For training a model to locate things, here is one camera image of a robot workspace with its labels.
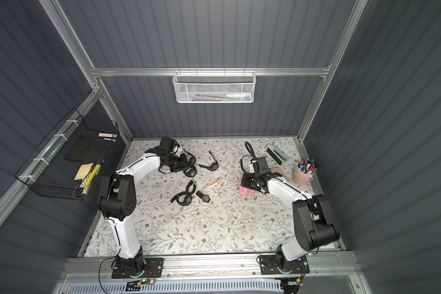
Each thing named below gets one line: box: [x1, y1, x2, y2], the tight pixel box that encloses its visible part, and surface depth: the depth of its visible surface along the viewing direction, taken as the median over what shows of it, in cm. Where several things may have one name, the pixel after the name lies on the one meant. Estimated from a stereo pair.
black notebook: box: [64, 133, 114, 163], surface depth 82 cm
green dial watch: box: [196, 191, 211, 204], surface depth 95 cm
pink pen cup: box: [292, 161, 317, 186], surface depth 93 cm
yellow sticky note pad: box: [73, 162, 94, 181], surface depth 74 cm
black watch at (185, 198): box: [170, 180, 197, 206], surface depth 96 cm
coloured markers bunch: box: [298, 158, 319, 176], surface depth 93 cm
